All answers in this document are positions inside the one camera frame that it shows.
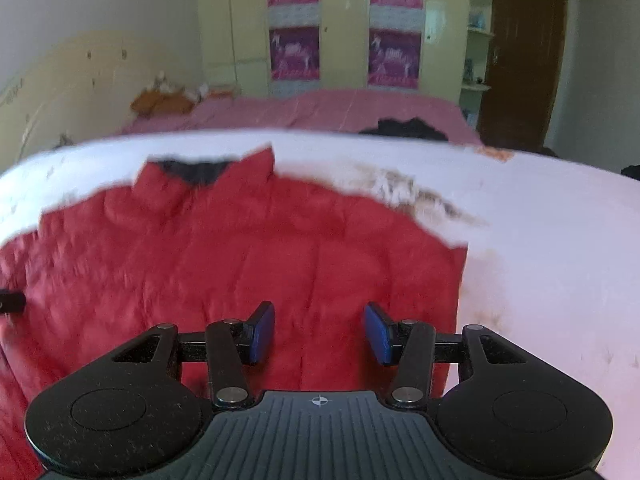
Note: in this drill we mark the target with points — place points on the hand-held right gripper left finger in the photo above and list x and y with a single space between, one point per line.
264 332

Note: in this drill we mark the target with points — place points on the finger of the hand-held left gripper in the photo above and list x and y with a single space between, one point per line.
12 303

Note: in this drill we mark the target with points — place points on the pink bed cover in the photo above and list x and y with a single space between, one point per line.
320 110

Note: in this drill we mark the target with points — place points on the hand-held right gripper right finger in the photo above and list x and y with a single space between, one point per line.
376 332

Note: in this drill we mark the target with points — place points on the white floral bedsheet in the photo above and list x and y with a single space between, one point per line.
525 220

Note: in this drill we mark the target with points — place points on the red jacket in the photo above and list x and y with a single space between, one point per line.
200 260

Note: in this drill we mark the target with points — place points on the black cloth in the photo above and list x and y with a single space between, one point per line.
405 130

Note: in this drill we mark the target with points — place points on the cream shelf unit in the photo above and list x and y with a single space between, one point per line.
480 35

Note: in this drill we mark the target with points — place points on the dark chair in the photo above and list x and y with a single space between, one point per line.
632 172

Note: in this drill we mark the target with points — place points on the brown wooden door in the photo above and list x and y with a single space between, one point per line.
525 50

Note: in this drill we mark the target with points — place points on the cream headboard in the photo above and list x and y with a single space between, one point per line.
75 85

